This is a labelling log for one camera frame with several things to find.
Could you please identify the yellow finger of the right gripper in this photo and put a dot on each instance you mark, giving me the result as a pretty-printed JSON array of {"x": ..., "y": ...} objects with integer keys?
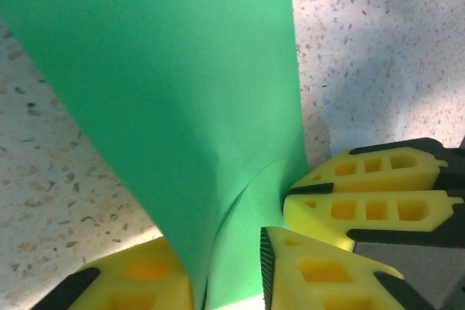
[
  {"x": 428, "y": 175},
  {"x": 319, "y": 219}
]

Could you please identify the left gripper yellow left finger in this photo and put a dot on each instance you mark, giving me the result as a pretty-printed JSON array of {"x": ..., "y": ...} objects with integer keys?
[{"x": 120, "y": 288}]

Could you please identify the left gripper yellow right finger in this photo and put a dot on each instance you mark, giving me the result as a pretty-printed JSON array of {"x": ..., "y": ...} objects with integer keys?
[{"x": 319, "y": 281}]

